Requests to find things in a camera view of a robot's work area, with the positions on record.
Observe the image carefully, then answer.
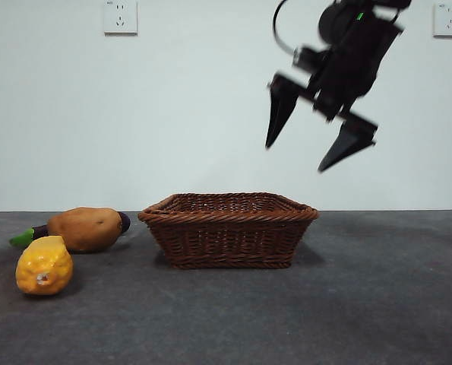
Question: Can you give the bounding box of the brown wicker basket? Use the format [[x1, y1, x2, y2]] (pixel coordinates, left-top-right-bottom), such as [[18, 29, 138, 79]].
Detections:
[[137, 192, 320, 270]]

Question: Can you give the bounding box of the brown potato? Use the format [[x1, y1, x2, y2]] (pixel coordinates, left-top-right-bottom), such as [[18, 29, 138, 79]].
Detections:
[[46, 206, 122, 254]]

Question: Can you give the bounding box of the yellow corn cob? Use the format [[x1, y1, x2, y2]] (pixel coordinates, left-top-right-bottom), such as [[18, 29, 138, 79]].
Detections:
[[14, 235, 75, 297]]

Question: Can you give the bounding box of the purple eggplant with green stem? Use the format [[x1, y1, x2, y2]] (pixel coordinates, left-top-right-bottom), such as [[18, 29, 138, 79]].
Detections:
[[8, 212, 131, 248]]

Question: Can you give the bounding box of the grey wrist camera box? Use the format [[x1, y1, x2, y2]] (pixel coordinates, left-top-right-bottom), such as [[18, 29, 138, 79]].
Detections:
[[292, 46, 327, 73]]

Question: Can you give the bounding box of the black cable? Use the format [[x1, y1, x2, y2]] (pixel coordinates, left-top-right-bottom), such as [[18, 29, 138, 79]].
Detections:
[[272, 0, 301, 55]]

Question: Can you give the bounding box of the white wall socket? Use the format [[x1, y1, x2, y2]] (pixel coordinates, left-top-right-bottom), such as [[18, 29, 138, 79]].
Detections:
[[103, 1, 138, 37], [432, 3, 452, 39]]

